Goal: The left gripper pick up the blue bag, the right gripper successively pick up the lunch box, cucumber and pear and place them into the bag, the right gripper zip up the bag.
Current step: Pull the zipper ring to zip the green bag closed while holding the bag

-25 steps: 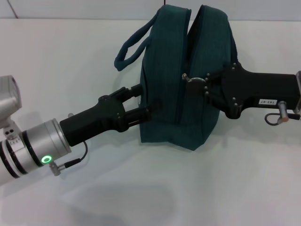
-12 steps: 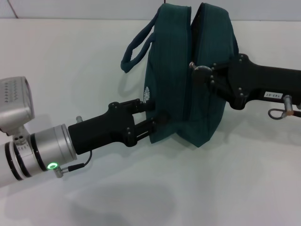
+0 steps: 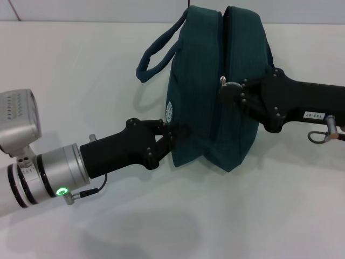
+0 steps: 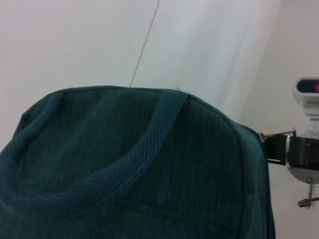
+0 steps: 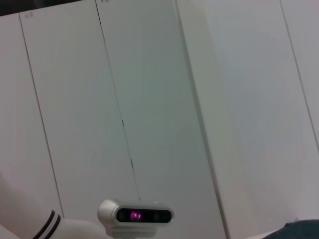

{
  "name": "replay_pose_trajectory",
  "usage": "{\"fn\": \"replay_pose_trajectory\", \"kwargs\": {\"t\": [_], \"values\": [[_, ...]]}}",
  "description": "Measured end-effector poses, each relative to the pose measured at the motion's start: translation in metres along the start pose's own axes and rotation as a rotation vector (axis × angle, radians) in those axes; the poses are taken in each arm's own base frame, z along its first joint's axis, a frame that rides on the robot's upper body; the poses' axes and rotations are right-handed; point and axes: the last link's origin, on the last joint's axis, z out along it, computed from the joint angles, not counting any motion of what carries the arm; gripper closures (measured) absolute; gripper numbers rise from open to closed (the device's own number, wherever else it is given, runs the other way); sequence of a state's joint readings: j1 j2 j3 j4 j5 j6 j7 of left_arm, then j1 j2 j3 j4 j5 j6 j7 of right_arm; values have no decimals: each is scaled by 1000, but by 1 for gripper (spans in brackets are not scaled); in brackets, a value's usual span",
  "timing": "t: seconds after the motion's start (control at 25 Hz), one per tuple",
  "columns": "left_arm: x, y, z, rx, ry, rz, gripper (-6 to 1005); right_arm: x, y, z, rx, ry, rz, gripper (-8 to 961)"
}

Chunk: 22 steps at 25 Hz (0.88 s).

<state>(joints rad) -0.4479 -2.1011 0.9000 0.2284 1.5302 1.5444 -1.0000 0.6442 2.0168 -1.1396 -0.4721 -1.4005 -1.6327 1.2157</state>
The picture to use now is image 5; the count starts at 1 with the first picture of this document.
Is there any teal fabric zipper bag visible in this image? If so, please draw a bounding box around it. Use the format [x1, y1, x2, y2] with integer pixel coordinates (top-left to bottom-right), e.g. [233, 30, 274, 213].
[261, 218, 319, 239]

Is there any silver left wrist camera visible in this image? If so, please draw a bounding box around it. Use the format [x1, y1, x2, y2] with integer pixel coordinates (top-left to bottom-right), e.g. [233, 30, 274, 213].
[97, 199, 175, 238]

